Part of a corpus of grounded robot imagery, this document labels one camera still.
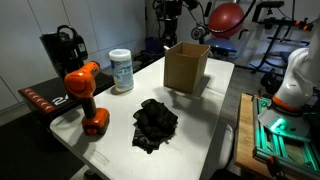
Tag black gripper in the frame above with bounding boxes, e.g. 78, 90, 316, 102
160, 5, 182, 48

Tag brown cardboard box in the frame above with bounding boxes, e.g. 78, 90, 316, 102
162, 41, 212, 95

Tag dark blue bin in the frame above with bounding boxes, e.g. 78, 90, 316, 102
144, 36, 162, 55

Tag round silver spotlight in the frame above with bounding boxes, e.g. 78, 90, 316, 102
190, 25, 208, 42

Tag blue padded bench seat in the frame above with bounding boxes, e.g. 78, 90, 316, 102
203, 36, 238, 58

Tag white wipes canister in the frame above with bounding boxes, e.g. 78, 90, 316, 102
108, 48, 135, 94

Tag red exercise ball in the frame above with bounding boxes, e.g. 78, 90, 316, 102
208, 2, 246, 40

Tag black crumpled cloth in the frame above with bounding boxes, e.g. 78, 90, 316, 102
131, 98, 179, 155

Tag wooden base board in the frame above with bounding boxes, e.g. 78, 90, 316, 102
233, 92, 278, 178

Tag black treadmill with red marks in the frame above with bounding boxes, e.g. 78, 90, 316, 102
17, 71, 116, 125

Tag orange cordless drill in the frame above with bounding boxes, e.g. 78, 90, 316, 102
63, 60, 111, 136

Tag black exercise machine frame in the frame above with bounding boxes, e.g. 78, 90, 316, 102
246, 0, 315, 75

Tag white wall cabinets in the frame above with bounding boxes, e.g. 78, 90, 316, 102
0, 0, 148, 113

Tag green-lit aluminium base frame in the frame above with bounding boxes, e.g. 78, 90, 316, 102
251, 94, 320, 180

